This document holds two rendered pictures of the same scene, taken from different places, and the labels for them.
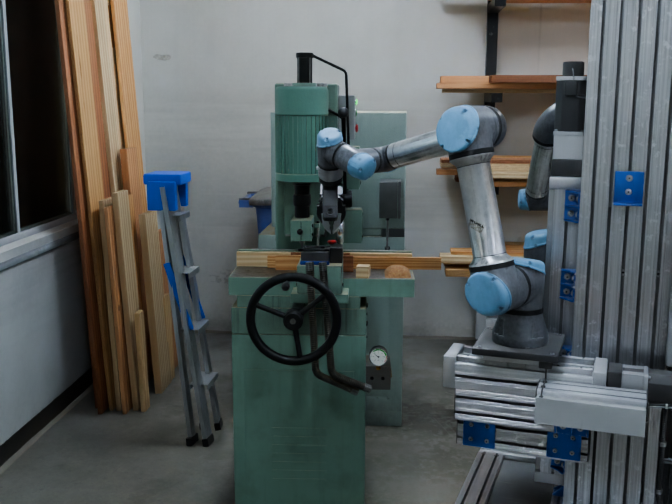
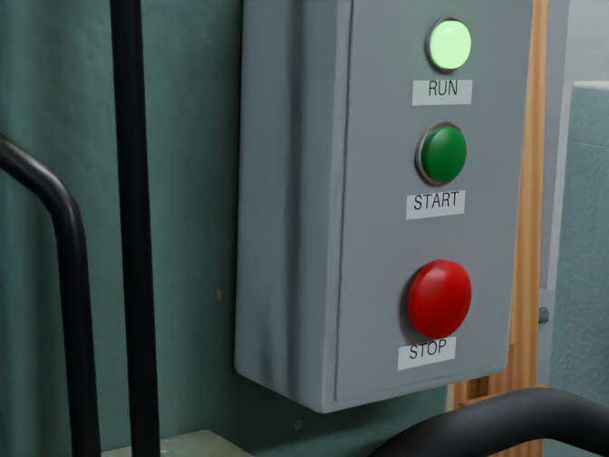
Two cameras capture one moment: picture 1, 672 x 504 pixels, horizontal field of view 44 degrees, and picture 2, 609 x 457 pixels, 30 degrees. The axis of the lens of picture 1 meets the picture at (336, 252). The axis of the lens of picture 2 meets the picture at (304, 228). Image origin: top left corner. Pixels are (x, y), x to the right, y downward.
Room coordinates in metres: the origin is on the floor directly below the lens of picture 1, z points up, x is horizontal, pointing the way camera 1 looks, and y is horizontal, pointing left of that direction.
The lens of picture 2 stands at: (2.79, -0.36, 1.47)
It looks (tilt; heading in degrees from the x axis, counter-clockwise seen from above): 11 degrees down; 50
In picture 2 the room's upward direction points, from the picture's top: 2 degrees clockwise
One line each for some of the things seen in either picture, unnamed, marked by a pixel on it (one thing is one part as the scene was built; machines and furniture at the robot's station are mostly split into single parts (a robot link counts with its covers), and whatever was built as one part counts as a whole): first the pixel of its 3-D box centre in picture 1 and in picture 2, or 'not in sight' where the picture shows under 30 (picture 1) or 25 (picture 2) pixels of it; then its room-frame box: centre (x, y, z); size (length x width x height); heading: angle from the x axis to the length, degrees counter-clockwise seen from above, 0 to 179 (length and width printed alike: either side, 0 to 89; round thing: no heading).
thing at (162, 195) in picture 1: (184, 307); not in sight; (3.49, 0.65, 0.58); 0.27 x 0.25 x 1.16; 84
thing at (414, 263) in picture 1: (354, 262); not in sight; (2.78, -0.06, 0.92); 0.59 x 0.02 x 0.04; 88
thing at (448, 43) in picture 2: not in sight; (451, 44); (3.10, -0.07, 1.46); 0.02 x 0.01 x 0.02; 178
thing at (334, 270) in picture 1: (320, 275); not in sight; (2.59, 0.05, 0.92); 0.15 x 0.13 x 0.09; 88
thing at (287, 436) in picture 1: (305, 406); not in sight; (2.90, 0.11, 0.36); 0.58 x 0.45 x 0.71; 178
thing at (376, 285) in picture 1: (322, 283); not in sight; (2.67, 0.05, 0.87); 0.61 x 0.30 x 0.06; 88
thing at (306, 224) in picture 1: (303, 229); not in sight; (2.80, 0.11, 1.03); 0.14 x 0.07 x 0.09; 178
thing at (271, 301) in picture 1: (301, 294); not in sight; (2.72, 0.12, 0.82); 0.40 x 0.21 x 0.04; 88
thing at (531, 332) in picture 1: (520, 322); not in sight; (2.20, -0.50, 0.87); 0.15 x 0.15 x 0.10
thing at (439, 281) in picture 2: not in sight; (439, 299); (3.10, -0.07, 1.36); 0.03 x 0.01 x 0.03; 178
